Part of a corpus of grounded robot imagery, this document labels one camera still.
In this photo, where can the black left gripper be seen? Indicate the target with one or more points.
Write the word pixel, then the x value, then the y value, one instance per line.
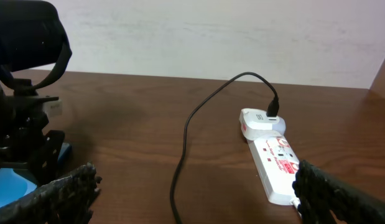
pixel 23 115

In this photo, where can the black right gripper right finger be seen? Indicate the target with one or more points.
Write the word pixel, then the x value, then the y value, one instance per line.
pixel 325 199

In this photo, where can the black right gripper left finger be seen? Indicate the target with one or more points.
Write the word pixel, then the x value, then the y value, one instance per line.
pixel 64 200

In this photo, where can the blue Galaxy smartphone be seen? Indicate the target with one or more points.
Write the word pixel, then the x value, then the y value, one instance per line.
pixel 16 180

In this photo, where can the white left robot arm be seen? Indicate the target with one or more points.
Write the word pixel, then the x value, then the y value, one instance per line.
pixel 34 53

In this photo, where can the white USB charger adapter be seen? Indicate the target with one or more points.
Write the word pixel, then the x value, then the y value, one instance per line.
pixel 256 124

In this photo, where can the white power strip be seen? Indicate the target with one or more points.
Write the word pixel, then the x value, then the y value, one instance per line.
pixel 277 166

